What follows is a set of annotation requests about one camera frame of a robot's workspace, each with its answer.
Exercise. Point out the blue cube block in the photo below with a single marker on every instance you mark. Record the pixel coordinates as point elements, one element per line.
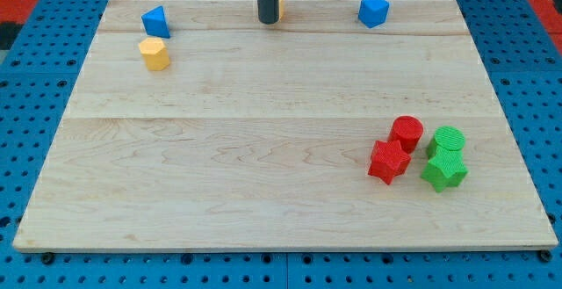
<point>373,12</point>

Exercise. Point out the light wooden board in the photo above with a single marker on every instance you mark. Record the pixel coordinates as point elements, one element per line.
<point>259,137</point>

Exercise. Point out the red star block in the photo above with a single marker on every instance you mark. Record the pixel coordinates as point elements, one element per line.
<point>388,160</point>

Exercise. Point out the red cylinder block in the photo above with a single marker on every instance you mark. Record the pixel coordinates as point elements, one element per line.
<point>407,130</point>

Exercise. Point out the yellow block behind rod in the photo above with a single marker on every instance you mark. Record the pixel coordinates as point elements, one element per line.
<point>281,8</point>

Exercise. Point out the yellow hexagonal prism block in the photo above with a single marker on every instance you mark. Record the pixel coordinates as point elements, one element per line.
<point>154,53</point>

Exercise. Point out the blue triangular prism block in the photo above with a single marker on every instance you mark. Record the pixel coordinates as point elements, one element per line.
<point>155,23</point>

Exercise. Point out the green star block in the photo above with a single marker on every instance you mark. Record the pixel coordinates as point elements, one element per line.
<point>445,168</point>

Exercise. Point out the green cylinder block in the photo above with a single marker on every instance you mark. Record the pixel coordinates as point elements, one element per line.
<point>447,137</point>

